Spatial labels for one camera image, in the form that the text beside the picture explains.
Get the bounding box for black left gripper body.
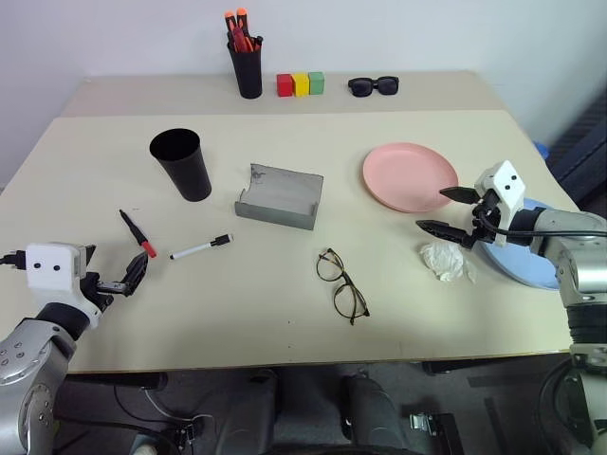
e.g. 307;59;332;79
78;272;130;312

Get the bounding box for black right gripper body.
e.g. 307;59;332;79
466;189;504;249

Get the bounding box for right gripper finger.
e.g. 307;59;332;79
438;186;482;206
414;219;475;248

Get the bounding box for crumpled white tissue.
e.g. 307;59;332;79
417;241;477;285

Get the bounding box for black pen with red cap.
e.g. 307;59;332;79
119;209;158;260

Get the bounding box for pink plate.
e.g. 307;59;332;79
362;141;460;214

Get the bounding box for light blue plate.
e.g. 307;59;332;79
477;198;564;291

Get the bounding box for white marker with black cap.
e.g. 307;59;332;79
169;232;235;262

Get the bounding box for tortoiseshell eyeglasses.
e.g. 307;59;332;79
316;247;372;327

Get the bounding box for wide black plastic cup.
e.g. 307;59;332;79
149;127;213;203

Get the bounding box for black sunglasses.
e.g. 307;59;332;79
347;75;400;99

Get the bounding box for grey open glasses case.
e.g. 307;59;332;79
233;162;325;232

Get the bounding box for dark rounded shape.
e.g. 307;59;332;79
340;371;410;449

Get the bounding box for tall black pen holder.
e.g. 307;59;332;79
227;39;265;100

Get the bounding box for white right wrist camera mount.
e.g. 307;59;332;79
474;159;528;248

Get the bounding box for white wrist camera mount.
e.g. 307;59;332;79
474;159;528;248
25;242;103;329

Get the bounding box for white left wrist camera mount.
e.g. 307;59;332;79
25;242;103;329

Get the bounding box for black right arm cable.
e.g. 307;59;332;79
475;207;607;238

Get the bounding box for black floor cable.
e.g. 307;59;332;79
112;384;212;430

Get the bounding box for silver metal bracket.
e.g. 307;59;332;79
409;412;457;436

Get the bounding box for red-handled tool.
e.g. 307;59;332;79
230;27;255;54

